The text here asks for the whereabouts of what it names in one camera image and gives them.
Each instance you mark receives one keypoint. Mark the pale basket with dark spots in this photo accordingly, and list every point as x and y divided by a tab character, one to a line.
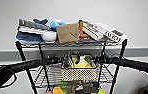
78	74

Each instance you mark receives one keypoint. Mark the black bag with nutrition print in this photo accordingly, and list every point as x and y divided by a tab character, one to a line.
69	61

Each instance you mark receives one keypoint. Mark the yellow item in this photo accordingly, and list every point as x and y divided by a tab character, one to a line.
83	63

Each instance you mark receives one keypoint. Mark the white pouch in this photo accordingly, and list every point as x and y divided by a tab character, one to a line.
50	36

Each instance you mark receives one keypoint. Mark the green toy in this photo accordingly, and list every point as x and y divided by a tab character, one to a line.
64	84

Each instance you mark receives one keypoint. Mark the white box with large print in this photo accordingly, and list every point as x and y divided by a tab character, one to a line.
112	34

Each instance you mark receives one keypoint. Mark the brown cardboard box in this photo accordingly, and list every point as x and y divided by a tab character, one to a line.
67	33

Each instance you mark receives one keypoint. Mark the brown plush toy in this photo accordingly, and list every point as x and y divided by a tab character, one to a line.
74	86

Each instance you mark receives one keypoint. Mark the white box with dark stripes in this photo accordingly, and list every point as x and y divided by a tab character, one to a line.
92	31

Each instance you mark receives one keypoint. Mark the orange yellow toy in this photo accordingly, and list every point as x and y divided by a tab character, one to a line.
58	90

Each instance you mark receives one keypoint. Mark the orange pack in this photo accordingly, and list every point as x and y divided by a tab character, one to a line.
82	32

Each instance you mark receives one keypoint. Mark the dark blue bag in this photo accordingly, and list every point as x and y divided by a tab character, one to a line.
27	37

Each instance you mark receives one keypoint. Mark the light blue toy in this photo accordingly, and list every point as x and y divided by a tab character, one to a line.
56	24

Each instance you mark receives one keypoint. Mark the grey striped flat pack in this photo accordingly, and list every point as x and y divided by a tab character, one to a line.
32	25

